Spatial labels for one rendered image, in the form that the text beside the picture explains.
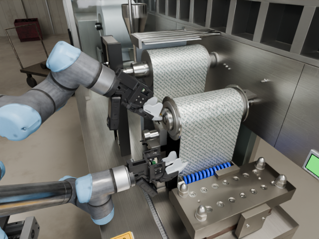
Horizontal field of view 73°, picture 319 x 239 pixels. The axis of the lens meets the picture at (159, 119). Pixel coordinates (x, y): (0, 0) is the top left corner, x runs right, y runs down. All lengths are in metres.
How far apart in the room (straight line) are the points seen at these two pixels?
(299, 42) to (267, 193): 0.48
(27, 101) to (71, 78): 0.11
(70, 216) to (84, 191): 1.41
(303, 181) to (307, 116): 1.87
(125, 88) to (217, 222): 0.48
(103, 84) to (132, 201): 0.51
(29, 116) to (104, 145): 0.72
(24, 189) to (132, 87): 0.39
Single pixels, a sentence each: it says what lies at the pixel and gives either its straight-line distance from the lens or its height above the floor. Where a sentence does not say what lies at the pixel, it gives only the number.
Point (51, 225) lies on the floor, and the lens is 2.09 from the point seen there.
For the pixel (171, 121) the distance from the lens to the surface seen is 0.67.
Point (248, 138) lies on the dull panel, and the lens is 0.94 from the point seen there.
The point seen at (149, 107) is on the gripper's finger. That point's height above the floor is 1.31.
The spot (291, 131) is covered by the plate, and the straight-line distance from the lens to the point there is 0.79.
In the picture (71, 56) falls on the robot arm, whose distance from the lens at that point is 0.55.
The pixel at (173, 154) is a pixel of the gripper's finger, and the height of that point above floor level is 1.13.
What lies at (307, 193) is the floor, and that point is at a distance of 2.48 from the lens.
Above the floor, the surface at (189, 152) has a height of 1.14.
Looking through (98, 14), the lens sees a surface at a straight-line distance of 1.54.
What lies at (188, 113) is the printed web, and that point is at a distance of 0.67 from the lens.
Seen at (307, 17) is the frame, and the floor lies 1.55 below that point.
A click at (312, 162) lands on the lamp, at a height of 1.19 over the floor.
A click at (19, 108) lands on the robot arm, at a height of 1.41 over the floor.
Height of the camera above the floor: 1.63
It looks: 32 degrees down
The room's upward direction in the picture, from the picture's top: straight up
